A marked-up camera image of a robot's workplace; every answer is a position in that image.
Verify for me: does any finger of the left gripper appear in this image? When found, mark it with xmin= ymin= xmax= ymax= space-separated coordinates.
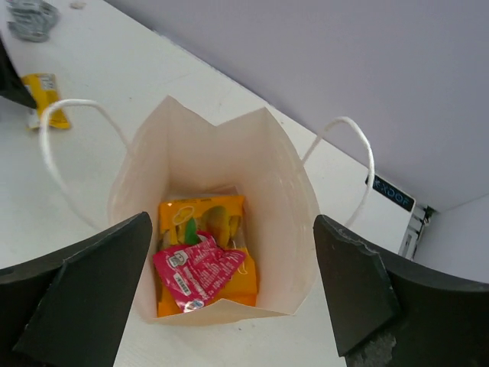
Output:
xmin=0 ymin=42 xmax=37 ymax=109

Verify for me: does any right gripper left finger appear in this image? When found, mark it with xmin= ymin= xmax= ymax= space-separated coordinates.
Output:
xmin=1 ymin=212 xmax=153 ymax=366

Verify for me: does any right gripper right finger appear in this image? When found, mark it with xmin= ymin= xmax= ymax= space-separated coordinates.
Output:
xmin=313 ymin=215 xmax=488 ymax=367

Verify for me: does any yellow snack bar wrapper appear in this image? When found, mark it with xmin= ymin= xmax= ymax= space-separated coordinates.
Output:
xmin=21 ymin=73 xmax=71 ymax=130

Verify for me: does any small red triangular packet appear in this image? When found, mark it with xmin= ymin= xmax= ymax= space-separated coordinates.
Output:
xmin=153 ymin=231 xmax=247 ymax=317

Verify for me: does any large orange candy bag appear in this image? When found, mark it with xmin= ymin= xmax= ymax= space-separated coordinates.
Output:
xmin=153 ymin=195 xmax=258 ymax=317

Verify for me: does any brown paper bag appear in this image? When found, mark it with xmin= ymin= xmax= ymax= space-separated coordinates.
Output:
xmin=108 ymin=97 xmax=319 ymax=326

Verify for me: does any silver grey foil packet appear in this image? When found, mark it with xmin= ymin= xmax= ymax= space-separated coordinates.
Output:
xmin=6 ymin=1 xmax=60 ymax=43

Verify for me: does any right table logo sticker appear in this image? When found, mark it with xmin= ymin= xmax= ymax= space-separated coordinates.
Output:
xmin=372 ymin=175 xmax=416 ymax=212

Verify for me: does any aluminium table frame rail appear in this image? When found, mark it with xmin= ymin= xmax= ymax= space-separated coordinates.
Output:
xmin=398 ymin=204 xmax=437 ymax=261

